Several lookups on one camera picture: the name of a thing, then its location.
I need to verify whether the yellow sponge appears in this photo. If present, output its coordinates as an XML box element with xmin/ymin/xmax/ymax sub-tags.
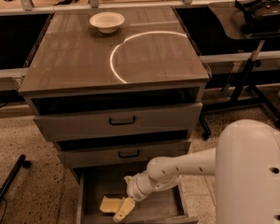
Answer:
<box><xmin>100</xmin><ymin>196</ymin><xmax>121</xmax><ymax>214</ymax></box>

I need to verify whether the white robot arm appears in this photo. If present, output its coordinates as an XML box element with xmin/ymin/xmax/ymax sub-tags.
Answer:
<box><xmin>114</xmin><ymin>119</ymin><xmax>280</xmax><ymax>224</ymax></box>

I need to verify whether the grey bottom drawer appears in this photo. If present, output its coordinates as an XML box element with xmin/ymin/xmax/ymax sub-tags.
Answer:
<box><xmin>76</xmin><ymin>161</ymin><xmax>199</xmax><ymax>224</ymax></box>

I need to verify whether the grey drawer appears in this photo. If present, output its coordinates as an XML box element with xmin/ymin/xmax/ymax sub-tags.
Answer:
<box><xmin>76</xmin><ymin>161</ymin><xmax>199</xmax><ymax>224</ymax></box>
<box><xmin>35</xmin><ymin>103</ymin><xmax>203</xmax><ymax>142</ymax></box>
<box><xmin>58</xmin><ymin>139</ymin><xmax>191</xmax><ymax>168</ymax></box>

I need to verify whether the grey middle drawer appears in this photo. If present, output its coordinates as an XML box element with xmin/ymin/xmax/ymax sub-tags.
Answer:
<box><xmin>58</xmin><ymin>139</ymin><xmax>191</xmax><ymax>168</ymax></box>

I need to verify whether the grey top drawer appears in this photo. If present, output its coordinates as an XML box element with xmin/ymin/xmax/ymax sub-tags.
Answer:
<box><xmin>35</xmin><ymin>103</ymin><xmax>203</xmax><ymax>142</ymax></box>

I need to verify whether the grey drawer cabinet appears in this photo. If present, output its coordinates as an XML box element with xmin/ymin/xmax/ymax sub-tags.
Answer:
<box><xmin>18</xmin><ymin>6</ymin><xmax>211</xmax><ymax>179</ymax></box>

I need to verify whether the black stand leg left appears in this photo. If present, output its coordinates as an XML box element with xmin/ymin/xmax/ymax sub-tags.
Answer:
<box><xmin>0</xmin><ymin>155</ymin><xmax>31</xmax><ymax>203</ymax></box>

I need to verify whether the dark side table on stand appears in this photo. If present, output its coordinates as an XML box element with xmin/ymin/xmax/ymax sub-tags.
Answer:
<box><xmin>203</xmin><ymin>2</ymin><xmax>280</xmax><ymax>129</ymax></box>

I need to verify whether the white bowl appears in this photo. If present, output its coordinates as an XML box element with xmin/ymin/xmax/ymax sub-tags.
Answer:
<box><xmin>90</xmin><ymin>12</ymin><xmax>125</xmax><ymax>34</ymax></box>

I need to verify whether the black VR headset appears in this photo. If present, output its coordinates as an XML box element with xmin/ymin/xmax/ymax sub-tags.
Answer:
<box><xmin>234</xmin><ymin>0</ymin><xmax>280</xmax><ymax>32</ymax></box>

